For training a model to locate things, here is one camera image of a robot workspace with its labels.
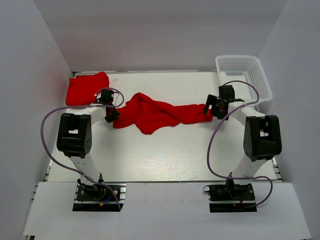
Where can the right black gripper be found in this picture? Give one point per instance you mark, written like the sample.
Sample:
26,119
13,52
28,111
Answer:
215,106

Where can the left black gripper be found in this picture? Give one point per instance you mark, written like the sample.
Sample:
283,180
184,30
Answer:
111,115

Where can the red t-shirt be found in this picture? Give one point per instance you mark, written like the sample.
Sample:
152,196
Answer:
150,115
82,89

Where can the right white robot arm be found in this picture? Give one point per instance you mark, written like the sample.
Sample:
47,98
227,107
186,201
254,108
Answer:
262,136

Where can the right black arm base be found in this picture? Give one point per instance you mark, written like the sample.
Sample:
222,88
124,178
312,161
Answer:
231,198

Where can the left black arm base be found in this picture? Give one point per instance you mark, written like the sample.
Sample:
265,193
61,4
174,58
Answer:
97,198

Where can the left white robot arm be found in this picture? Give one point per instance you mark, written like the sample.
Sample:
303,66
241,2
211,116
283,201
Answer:
74,138

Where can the white plastic basket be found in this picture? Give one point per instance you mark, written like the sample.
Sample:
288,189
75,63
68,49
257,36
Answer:
246,74

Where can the folded red t-shirt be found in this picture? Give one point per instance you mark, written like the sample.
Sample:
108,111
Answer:
82,89

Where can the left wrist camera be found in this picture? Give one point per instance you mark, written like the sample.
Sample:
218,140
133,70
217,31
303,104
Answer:
97,96

